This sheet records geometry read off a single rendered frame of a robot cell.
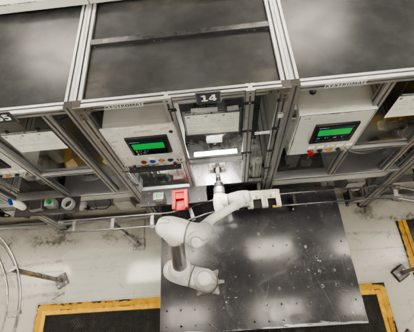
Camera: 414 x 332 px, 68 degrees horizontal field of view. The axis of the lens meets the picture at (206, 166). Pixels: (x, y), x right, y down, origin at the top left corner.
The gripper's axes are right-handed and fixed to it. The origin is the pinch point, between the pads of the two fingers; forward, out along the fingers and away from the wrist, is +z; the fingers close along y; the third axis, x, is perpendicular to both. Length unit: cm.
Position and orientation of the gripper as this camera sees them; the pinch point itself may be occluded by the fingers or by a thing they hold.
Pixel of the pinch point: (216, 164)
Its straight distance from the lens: 248.0
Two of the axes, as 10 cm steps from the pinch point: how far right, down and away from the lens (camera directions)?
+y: -0.6, -4.4, -8.9
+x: -10.0, 0.8, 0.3
